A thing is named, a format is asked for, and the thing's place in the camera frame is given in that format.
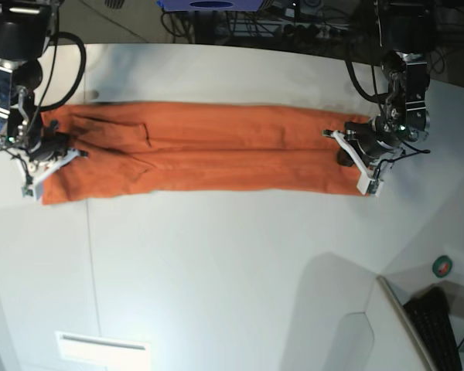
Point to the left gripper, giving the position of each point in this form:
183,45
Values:
372,145

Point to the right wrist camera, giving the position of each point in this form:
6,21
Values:
33,190

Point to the white table slot plate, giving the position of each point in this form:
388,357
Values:
111,353

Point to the black keyboard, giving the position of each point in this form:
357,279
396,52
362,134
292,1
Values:
429,314

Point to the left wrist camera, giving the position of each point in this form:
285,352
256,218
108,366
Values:
369,187

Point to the orange t-shirt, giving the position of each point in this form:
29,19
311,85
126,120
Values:
140,147

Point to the blue box with oval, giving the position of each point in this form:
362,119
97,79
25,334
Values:
210,5

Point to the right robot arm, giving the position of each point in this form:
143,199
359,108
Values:
27,28

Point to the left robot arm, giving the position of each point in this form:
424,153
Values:
407,33

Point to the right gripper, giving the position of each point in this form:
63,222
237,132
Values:
42,155

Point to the green tape roll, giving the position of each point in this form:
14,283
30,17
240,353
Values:
442,266

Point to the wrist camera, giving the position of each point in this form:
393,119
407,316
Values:
369,187
33,190

